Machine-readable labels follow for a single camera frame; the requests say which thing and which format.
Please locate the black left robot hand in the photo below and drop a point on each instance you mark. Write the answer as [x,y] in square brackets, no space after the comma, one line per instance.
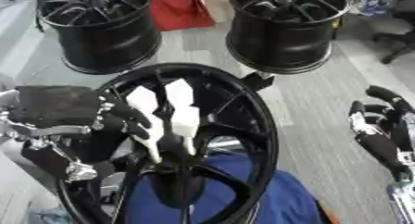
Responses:
[54,105]

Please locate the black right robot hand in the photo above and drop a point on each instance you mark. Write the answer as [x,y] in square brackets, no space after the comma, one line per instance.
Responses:
[381,144]

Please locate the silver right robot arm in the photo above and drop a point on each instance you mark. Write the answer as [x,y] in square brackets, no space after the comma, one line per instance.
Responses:
[402,203]

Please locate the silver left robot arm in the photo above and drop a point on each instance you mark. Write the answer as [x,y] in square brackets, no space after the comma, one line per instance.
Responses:
[5,110]

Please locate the black wheel rim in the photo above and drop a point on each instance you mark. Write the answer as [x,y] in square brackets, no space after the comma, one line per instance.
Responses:
[108,39]
[281,39]

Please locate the white pin with flat head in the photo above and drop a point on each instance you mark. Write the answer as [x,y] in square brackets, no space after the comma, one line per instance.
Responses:
[141,99]
[185,119]

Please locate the black spoked wheel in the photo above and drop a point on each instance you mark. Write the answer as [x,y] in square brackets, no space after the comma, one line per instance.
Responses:
[254,119]

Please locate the black office chair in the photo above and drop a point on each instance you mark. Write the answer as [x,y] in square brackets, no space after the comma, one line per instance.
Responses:
[402,36]

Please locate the white box with blue print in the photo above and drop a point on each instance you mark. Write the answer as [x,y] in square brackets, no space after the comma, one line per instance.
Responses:
[373,4]

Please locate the red bag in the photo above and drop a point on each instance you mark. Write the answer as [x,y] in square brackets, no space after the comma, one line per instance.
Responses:
[178,8]

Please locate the black bracket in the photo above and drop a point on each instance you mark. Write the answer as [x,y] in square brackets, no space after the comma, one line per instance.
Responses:
[258,80]

